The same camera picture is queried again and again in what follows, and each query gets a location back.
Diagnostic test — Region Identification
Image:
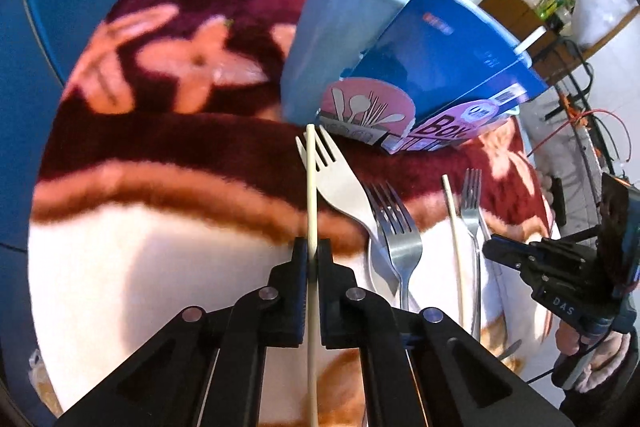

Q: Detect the person's right forearm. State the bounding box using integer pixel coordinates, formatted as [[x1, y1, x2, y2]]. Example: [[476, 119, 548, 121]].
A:
[[560, 332, 640, 414]]

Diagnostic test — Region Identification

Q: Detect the white straw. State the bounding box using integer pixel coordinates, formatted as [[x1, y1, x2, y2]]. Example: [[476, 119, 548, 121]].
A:
[[515, 27, 548, 55]]

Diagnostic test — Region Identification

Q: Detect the light blue utensil holder box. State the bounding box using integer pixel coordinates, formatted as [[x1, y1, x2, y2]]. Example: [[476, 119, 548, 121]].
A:
[[280, 0, 551, 155]]

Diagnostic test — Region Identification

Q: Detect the steel fork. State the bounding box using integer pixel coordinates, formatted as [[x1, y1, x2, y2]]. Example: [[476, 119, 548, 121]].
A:
[[459, 168, 493, 343], [364, 181, 425, 312]]

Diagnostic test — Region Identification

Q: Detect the maroon floral blanket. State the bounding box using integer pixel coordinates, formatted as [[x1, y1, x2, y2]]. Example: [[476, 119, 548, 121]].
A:
[[27, 0, 556, 427]]

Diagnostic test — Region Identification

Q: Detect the beige plastic fork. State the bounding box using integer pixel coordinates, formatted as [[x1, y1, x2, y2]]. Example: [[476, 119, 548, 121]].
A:
[[295, 124, 402, 298]]

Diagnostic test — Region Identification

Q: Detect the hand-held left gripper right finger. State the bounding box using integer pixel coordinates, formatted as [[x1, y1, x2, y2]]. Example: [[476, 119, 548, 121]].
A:
[[317, 238, 576, 427]]

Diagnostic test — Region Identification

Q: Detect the red cable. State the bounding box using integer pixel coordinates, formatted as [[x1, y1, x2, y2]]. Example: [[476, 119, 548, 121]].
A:
[[525, 107, 633, 168]]

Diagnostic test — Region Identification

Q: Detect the pale wooden chopstick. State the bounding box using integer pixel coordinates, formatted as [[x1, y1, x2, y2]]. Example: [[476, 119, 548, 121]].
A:
[[306, 123, 321, 427], [441, 174, 466, 330]]

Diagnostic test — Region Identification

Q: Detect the green bottle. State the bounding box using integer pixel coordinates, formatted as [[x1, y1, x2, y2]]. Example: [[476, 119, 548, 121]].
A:
[[537, 0, 573, 25]]

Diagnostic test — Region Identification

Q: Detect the blue pink cardboard sleeve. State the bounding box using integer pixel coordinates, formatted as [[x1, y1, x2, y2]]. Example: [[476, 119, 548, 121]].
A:
[[317, 0, 551, 155]]

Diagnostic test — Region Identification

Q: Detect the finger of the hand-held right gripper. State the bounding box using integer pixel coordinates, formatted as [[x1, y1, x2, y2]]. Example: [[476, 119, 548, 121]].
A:
[[487, 256, 589, 284], [482, 234, 551, 265]]

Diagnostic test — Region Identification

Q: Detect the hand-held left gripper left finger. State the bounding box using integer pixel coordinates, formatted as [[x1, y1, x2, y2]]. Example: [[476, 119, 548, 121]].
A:
[[54, 238, 308, 427]]

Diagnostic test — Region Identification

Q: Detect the person's right hand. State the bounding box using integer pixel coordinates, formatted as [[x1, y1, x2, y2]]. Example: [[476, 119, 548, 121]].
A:
[[556, 319, 588, 358]]

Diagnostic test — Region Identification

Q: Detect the black wire rack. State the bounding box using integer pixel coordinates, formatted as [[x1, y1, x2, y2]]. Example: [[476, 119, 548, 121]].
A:
[[530, 34, 621, 228]]

